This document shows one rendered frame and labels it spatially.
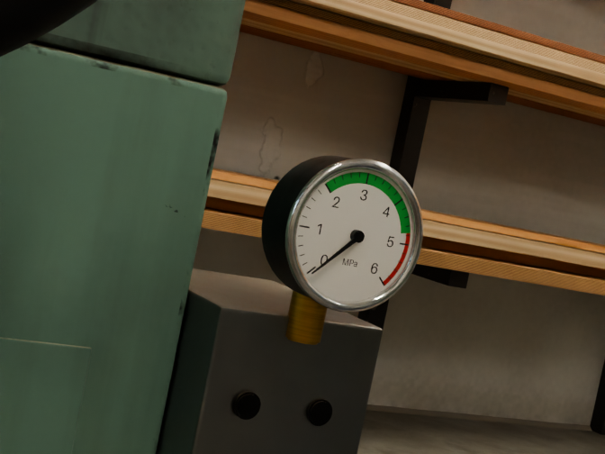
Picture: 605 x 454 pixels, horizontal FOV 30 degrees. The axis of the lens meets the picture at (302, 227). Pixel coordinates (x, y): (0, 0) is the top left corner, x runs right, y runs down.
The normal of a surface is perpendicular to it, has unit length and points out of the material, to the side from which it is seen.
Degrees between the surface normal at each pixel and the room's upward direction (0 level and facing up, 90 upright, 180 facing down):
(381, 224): 90
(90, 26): 90
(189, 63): 90
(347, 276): 90
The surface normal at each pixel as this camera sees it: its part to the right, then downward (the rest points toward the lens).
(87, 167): 0.44, 0.14
